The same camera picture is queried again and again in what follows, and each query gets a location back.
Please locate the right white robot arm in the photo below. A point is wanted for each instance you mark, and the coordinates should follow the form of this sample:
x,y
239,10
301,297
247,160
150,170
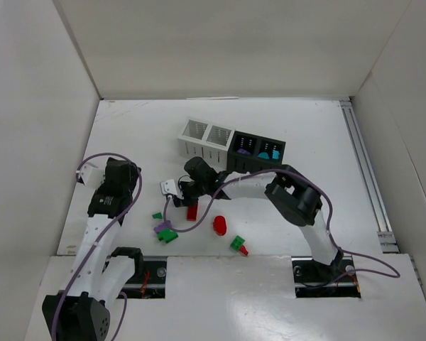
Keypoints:
x,y
298,200

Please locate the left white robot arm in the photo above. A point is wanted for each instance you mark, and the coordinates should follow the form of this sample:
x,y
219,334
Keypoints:
x,y
81,308

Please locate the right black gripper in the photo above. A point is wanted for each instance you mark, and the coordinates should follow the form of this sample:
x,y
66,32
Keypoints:
x,y
188,190

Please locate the small green lego wedge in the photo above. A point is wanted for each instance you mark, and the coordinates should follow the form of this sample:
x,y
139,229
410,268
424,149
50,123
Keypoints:
x,y
158,215

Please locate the red rectangular lego brick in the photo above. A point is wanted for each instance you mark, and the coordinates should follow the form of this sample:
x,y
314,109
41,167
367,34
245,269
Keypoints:
x,y
192,213

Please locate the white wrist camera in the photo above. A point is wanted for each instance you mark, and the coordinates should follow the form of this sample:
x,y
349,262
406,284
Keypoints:
x,y
169,188
90,175

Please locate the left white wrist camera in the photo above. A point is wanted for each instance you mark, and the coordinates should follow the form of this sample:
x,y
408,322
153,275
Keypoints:
x,y
90,175

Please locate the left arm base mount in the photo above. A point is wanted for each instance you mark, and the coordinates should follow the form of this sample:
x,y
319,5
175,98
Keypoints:
x,y
148,283

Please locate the small red lego piece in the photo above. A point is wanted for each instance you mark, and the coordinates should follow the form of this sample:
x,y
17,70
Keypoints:
x,y
243,250

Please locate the green square lego brick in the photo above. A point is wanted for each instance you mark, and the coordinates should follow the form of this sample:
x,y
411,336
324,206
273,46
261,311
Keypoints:
x,y
237,243

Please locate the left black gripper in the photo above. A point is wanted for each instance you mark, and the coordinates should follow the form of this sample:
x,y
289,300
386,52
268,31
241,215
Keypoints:
x,y
115,170

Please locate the red oval lego piece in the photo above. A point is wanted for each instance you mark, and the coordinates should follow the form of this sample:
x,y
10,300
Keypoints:
x,y
220,225

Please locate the black double container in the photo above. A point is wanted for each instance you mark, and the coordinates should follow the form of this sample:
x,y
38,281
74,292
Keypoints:
x,y
240,163

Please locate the purple oval lego piece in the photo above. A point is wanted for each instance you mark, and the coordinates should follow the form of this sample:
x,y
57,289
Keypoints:
x,y
244,151

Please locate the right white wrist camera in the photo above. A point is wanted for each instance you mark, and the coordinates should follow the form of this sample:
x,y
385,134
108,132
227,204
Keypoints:
x,y
169,188

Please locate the purple studded lego brick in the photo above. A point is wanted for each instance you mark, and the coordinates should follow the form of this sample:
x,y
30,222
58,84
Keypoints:
x,y
163,226

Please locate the teal round lego piece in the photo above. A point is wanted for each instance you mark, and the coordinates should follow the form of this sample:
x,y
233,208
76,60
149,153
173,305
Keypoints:
x,y
264,155

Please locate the white double container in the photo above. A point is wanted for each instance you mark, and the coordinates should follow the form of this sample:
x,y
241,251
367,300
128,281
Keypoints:
x,y
207,140

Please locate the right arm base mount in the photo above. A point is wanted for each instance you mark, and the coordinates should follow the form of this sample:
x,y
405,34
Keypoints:
x,y
315,280

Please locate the green notched lego brick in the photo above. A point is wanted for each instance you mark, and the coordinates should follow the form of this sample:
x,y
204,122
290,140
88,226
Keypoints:
x,y
167,235

